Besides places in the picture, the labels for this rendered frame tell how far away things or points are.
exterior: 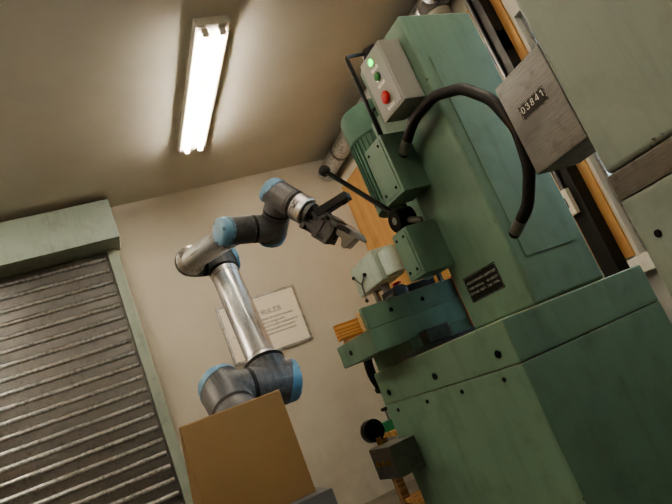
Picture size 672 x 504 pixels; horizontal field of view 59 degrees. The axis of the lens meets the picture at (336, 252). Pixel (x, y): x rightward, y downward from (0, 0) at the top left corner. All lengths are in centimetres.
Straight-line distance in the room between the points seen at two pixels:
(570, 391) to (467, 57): 78
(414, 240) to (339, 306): 344
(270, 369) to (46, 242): 267
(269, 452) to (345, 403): 284
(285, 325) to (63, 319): 157
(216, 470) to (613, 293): 115
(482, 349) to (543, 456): 23
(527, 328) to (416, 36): 70
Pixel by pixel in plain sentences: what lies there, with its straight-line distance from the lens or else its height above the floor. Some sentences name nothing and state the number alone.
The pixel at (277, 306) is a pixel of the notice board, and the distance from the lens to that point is 464.
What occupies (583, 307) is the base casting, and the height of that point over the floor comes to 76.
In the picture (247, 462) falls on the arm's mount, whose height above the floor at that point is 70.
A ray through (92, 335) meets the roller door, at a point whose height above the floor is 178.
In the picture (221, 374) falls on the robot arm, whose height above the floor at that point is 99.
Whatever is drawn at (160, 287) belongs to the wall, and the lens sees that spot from 459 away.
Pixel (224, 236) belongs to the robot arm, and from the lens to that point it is 183.
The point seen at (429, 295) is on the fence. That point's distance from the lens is 156.
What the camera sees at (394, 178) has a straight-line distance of 139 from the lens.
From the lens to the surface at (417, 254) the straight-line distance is 137.
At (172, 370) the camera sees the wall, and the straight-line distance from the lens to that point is 446.
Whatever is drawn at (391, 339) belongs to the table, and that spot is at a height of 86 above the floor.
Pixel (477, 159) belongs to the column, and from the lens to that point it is 134.
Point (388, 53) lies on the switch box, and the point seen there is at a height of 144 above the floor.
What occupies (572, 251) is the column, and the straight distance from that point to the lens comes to 139.
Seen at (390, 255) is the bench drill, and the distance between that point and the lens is 386.
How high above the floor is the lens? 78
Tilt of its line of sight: 13 degrees up
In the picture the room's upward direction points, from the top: 22 degrees counter-clockwise
